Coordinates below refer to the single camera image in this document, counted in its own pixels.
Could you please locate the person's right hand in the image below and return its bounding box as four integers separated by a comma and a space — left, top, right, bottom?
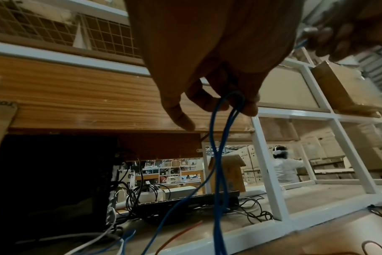
296, 0, 382, 63

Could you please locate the person's left hand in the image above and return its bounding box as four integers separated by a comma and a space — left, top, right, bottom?
124, 0, 306, 132

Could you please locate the blue network cable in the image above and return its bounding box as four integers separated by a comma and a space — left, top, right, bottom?
140, 39, 309, 255

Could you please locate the large brown cardboard box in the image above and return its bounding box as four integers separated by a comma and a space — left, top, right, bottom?
311, 60, 382, 114

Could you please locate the stack of cardboard boxes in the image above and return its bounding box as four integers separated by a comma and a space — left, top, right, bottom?
233, 124, 382, 185

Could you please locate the small brown cardboard box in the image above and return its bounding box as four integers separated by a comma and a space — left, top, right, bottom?
208, 153, 247, 194

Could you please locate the wooden shelf board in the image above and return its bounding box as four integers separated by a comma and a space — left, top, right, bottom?
0, 53, 254, 134

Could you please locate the white device box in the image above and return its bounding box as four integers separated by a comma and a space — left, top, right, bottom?
136, 186, 206, 203

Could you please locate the black computer case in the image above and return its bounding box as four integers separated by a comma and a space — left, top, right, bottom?
0, 134, 120, 234

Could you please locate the cardboard flap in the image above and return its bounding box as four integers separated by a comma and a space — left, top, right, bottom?
0, 100, 19, 166

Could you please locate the wire mesh panel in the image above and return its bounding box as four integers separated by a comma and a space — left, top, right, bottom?
0, 0, 141, 58

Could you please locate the white metal rack frame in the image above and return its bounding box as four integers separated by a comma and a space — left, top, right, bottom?
0, 41, 382, 255

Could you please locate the black network switch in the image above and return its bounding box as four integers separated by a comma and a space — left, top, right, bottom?
133, 190, 241, 220

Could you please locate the tangle of black cables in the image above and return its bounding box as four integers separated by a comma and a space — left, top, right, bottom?
114, 149, 275, 226

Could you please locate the red cable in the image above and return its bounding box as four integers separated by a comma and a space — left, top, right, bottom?
158, 220, 204, 251

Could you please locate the brown cable loop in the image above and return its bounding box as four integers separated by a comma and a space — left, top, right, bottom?
361, 240, 382, 255

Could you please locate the white cable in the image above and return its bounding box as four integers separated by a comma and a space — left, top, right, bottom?
72, 192, 128, 255

